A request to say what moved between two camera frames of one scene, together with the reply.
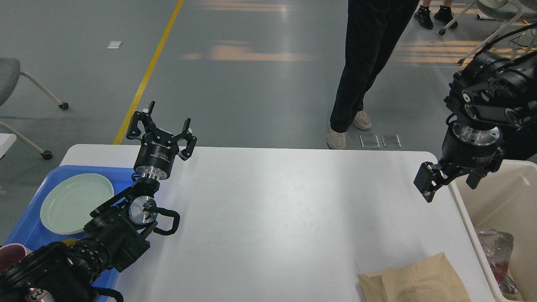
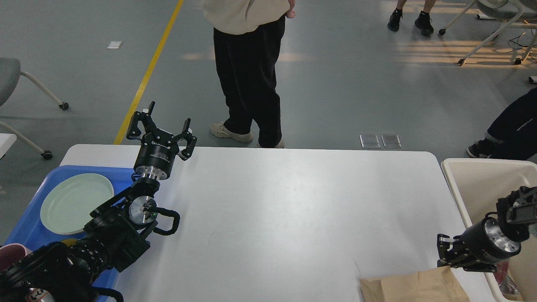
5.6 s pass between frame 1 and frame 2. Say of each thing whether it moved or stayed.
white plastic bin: stayed
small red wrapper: stayed
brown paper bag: moved
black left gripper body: stayed
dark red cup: stayed
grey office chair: stayed
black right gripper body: moved
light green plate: stayed
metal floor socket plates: stayed
